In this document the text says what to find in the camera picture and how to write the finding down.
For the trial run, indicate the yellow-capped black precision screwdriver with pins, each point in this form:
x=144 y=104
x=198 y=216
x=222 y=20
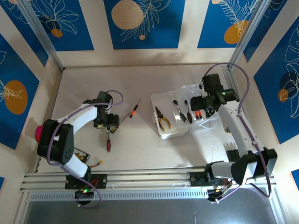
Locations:
x=114 y=129

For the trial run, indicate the clear plastic tool box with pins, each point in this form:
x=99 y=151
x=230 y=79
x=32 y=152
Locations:
x=172 y=133

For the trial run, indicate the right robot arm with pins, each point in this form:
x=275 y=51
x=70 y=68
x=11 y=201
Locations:
x=243 y=168

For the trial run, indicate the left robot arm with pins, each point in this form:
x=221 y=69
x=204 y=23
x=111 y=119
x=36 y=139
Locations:
x=58 y=144

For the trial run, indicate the black display module board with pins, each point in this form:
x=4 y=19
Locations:
x=81 y=156

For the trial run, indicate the black aluminium extrusion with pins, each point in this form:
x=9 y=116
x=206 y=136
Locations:
x=232 y=156

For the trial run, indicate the pink-lidded plastic cup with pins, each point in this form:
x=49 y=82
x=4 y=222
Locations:
x=38 y=134

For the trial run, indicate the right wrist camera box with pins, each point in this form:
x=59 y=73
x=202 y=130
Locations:
x=201 y=86

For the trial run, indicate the aluminium side rail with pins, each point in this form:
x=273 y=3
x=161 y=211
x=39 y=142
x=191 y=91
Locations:
x=230 y=80

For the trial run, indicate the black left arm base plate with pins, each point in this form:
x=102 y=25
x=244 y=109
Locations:
x=100 y=180

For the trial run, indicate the aluminium frame post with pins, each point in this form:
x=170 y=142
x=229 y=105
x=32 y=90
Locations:
x=247 y=32
x=39 y=28

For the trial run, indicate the aluminium frame rails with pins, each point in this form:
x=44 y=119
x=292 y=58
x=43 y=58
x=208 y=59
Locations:
x=151 y=179

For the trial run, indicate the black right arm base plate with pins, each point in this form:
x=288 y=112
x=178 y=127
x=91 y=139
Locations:
x=197 y=179

